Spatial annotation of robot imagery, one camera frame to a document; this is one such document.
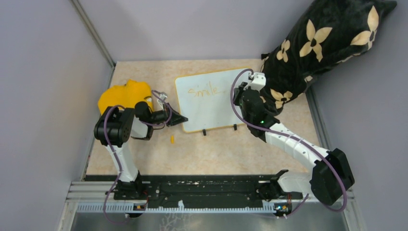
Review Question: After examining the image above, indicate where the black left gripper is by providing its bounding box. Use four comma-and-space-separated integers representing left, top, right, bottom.
147, 103, 188, 127

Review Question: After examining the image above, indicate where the white board yellow frame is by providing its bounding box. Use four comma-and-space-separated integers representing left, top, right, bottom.
175, 67, 246, 133

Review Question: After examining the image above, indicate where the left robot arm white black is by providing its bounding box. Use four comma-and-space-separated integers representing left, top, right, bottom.
94, 101, 189, 199

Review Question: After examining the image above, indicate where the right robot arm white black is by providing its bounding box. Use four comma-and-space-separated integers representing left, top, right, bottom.
229, 82, 355, 207

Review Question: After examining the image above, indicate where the yellow cloth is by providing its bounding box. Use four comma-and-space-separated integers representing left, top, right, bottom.
97, 79, 154, 115

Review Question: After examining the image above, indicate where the black floral pillow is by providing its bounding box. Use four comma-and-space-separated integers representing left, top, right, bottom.
260, 0, 397, 116

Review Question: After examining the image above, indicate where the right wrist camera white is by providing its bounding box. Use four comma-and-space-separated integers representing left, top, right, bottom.
245, 72, 266, 91

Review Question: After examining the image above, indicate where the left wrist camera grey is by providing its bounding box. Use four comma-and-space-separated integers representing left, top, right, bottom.
155, 91, 168, 105

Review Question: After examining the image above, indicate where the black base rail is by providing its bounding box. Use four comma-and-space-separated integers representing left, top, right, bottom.
67, 174, 355, 218

